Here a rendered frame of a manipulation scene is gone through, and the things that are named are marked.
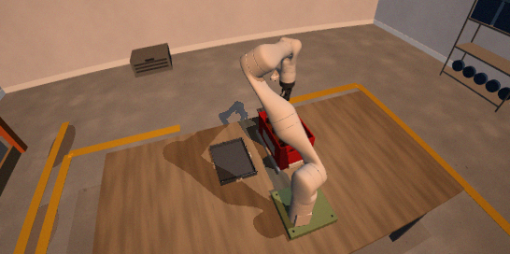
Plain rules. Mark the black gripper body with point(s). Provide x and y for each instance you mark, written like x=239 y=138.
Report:
x=286 y=86

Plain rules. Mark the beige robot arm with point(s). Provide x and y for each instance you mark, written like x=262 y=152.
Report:
x=255 y=64

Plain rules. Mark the red bottle crate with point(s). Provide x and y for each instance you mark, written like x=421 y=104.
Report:
x=282 y=156

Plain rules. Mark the grey rectangular tray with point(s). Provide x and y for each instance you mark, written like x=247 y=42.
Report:
x=232 y=160

